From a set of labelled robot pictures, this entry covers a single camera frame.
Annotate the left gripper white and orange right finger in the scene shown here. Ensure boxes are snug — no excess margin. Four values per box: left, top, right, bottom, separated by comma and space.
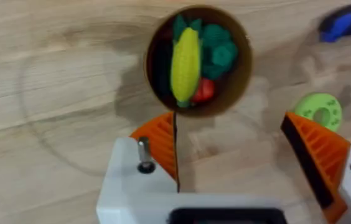
280, 111, 351, 224

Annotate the left gripper white and orange left finger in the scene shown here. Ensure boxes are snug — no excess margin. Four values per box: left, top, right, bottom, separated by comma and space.
96, 111, 181, 224

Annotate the silver screw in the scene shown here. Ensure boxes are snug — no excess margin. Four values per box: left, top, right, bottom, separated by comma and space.
137, 136, 153, 167

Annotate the blue electric screwdriver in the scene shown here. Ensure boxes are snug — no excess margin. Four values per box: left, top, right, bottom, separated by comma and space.
317, 1, 351, 44

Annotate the green disc with holes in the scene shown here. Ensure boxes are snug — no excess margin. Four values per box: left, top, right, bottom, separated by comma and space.
293, 92, 344, 132

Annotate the brown tub with toy vegetables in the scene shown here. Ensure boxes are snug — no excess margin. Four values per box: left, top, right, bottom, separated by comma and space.
144, 4, 253, 118

